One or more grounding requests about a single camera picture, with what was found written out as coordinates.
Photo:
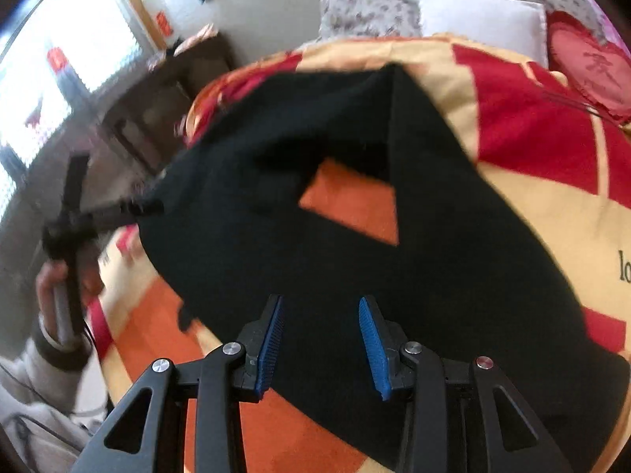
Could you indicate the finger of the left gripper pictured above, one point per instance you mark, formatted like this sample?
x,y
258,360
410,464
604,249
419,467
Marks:
x,y
132,211

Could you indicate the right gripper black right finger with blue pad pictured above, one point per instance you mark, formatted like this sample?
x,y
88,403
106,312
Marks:
x,y
461,416

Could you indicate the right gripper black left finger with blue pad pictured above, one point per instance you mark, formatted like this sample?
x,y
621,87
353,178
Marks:
x,y
146,431

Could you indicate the black pants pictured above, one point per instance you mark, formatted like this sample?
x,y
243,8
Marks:
x,y
326,187

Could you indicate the light grey sleeve forearm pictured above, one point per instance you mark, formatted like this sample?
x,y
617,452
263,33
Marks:
x,y
39,392

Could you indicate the person's left hand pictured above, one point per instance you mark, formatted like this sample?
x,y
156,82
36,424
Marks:
x,y
51,279

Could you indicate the dark wooden table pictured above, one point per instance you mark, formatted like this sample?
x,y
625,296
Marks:
x,y
144,119

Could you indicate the window with blinds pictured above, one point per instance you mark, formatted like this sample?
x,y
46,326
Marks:
x,y
64,69

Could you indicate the red orange yellow blanket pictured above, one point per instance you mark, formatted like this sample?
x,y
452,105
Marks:
x,y
561,166

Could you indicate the red heart cushion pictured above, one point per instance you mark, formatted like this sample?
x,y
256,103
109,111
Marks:
x,y
599,73

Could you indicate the white pillow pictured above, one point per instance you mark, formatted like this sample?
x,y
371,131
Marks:
x,y
515,25

